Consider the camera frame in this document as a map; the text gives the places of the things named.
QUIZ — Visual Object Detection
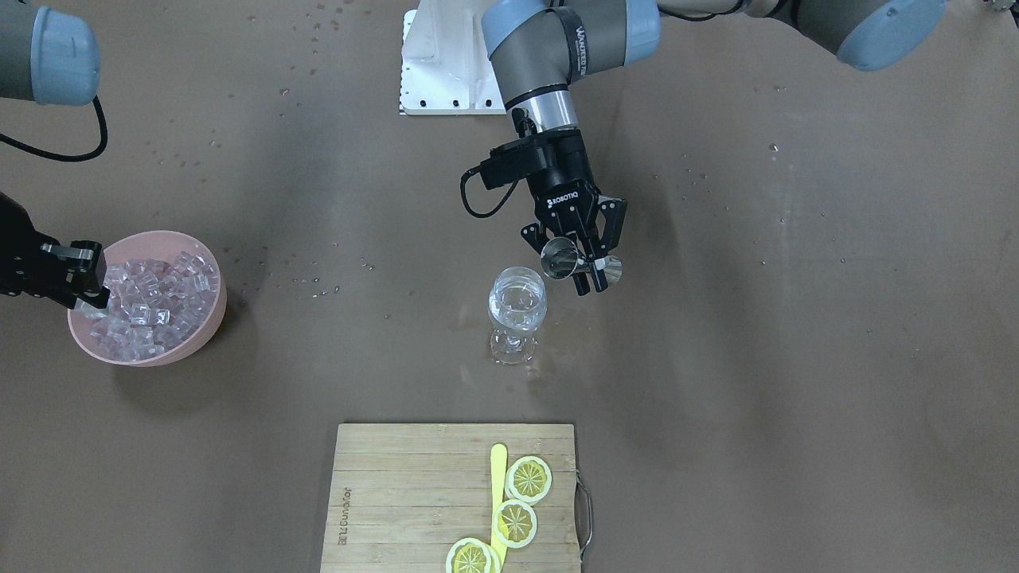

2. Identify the clear wine glass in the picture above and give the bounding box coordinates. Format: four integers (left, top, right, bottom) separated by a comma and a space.
487, 266, 549, 364

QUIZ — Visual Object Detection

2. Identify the steel jigger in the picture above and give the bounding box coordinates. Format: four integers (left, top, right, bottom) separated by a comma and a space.
540, 236, 623, 287

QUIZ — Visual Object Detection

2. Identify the yellow lemon slice near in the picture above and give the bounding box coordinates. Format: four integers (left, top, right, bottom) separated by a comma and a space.
444, 537, 502, 573

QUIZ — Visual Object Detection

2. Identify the pink bowl of ice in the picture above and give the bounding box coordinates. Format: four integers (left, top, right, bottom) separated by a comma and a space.
67, 231, 227, 367

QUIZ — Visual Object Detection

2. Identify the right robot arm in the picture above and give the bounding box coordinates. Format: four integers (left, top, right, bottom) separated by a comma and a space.
1, 1, 111, 310

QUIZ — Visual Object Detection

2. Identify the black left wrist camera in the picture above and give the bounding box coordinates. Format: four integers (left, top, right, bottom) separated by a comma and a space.
479, 138, 547, 191

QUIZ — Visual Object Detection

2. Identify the yellow lemon slice middle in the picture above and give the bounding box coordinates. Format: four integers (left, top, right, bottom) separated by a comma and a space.
491, 498, 538, 550

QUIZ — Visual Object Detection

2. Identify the yellow lemon slice far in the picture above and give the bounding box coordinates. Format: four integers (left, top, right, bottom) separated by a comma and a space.
505, 454, 553, 505

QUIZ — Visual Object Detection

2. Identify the yellow lemon slice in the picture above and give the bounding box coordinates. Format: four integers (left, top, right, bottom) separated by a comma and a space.
505, 454, 553, 505
444, 537, 502, 573
491, 498, 538, 550

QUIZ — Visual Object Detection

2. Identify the yellow plastic knife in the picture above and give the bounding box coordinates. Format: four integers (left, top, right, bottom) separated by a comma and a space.
489, 442, 507, 572

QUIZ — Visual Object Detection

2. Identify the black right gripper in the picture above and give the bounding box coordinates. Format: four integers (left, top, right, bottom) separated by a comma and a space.
1, 193, 110, 310

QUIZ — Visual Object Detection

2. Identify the clear ice cube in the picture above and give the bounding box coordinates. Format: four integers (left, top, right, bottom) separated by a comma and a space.
73, 300, 109, 322

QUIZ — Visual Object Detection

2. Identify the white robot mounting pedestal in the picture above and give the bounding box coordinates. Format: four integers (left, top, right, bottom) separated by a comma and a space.
398, 1, 506, 116

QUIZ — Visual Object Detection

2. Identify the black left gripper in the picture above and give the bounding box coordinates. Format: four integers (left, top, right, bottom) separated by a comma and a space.
521, 128, 627, 296

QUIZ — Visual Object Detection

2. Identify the bamboo cutting board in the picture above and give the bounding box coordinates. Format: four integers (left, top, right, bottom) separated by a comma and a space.
318, 422, 590, 572

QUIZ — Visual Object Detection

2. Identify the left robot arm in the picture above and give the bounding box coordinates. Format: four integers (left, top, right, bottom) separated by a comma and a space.
461, 1, 947, 296

